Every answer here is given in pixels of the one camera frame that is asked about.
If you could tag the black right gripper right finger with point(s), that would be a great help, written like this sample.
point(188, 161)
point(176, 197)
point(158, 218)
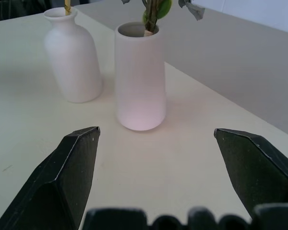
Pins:
point(254, 172)

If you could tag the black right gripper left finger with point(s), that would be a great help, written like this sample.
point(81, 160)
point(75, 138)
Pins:
point(62, 177)

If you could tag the green leafy flower bouquet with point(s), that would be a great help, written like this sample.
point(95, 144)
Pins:
point(156, 12)

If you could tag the white bottle-shaped vase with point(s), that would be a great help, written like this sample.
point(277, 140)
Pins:
point(72, 60)

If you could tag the white cylindrical vase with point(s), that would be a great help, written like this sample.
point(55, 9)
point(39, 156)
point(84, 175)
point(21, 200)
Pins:
point(140, 79)

